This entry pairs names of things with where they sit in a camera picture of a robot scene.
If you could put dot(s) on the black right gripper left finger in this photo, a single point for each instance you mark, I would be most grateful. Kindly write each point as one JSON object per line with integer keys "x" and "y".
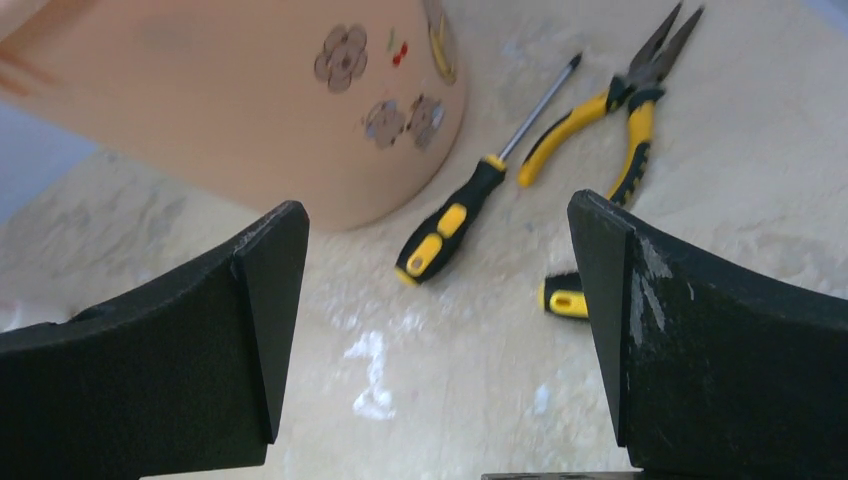
{"x": 184, "y": 373}

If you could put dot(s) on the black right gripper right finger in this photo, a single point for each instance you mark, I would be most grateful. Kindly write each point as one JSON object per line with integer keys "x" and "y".
{"x": 710, "y": 369}

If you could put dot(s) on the orange plastic bin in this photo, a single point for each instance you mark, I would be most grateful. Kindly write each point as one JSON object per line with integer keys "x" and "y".
{"x": 350, "y": 107}

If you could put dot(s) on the yellow handled pliers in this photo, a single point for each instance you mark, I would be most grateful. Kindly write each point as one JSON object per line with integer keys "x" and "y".
{"x": 637, "y": 91}

